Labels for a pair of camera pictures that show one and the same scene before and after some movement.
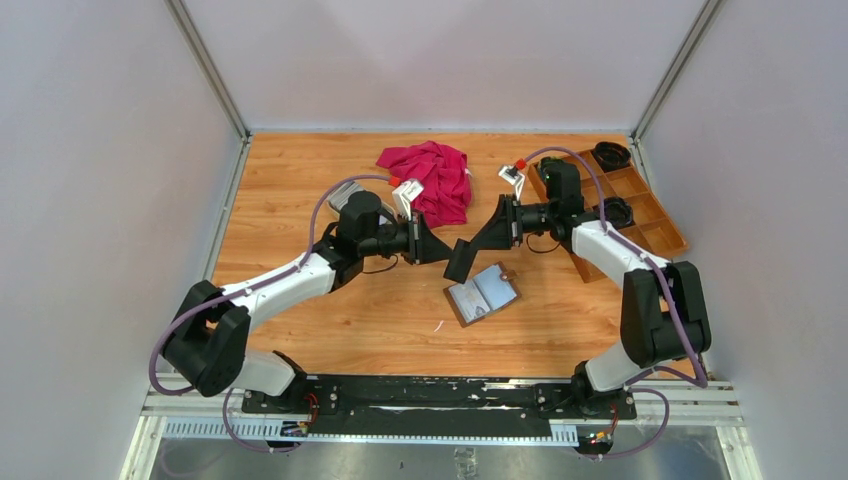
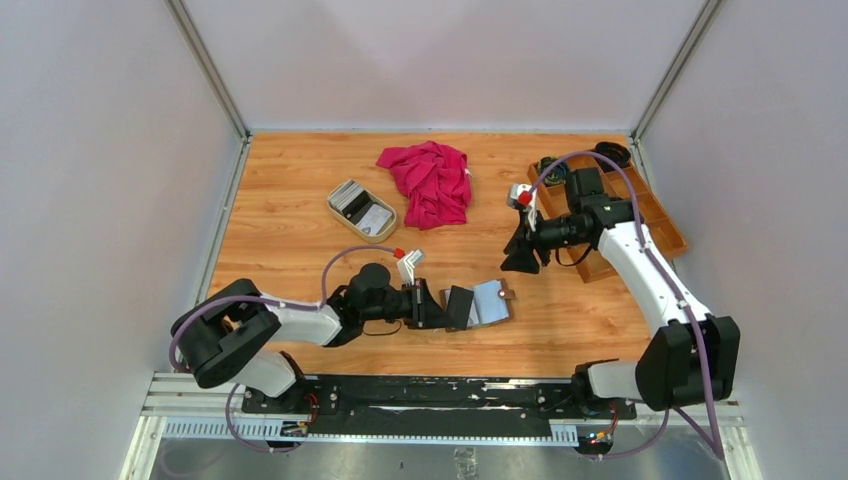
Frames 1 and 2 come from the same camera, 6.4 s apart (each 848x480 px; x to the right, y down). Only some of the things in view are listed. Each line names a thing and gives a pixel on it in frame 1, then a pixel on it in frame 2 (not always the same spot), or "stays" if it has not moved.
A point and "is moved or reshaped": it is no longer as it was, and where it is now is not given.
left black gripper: x=423 y=246 to x=424 y=311
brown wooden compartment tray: x=650 y=223 stays
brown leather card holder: x=483 y=293 is moved or reshaped
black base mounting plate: x=427 y=407 stays
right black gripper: x=505 y=228 to x=519 y=249
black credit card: x=458 y=266 to x=459 y=307
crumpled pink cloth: x=444 y=175 stays
